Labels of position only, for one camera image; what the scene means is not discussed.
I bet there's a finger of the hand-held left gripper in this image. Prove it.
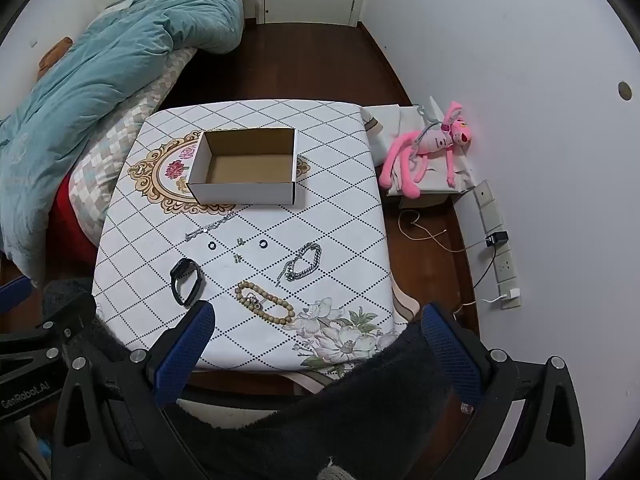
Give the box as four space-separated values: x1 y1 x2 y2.
0 276 33 313
0 292 98 376

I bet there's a white wall socket panel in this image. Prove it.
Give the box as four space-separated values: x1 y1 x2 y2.
474 180 521 291

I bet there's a red cloth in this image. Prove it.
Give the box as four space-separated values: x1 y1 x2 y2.
47 172 101 261

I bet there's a chunky silver chain bracelet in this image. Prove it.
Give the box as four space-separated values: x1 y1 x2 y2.
274 242 322 288

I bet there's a black cable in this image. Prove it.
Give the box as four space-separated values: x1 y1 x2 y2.
470 245 498 291

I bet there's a white diamond pattern tablecloth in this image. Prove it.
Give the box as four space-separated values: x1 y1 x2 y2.
91 99 408 373

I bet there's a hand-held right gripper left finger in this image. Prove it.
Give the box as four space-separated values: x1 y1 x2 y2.
52 300 217 480

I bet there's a person's dark fleece clothing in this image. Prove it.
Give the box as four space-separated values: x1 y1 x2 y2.
42 280 481 480

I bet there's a wooden bead bracelet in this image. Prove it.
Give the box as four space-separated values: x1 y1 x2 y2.
236 281 296 325

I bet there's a black smart band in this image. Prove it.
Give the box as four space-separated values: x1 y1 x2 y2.
170 257 205 308

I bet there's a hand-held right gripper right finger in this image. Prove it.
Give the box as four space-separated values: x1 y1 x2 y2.
421 302 587 480

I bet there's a pink plush toy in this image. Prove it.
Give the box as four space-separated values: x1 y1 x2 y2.
378 100 474 200

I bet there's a white cable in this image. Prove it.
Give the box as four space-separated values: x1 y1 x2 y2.
452 297 506 318

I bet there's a teal quilt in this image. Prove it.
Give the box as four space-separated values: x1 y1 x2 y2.
0 0 251 288

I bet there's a white cardboard box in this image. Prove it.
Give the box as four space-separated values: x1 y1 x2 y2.
186 128 299 207

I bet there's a checkered bed sheet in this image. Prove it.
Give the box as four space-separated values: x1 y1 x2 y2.
67 47 201 248

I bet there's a thin silver chain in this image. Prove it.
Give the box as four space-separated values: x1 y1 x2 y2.
184 212 240 242

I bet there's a beige cable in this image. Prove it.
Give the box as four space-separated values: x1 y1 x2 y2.
398 209 483 253

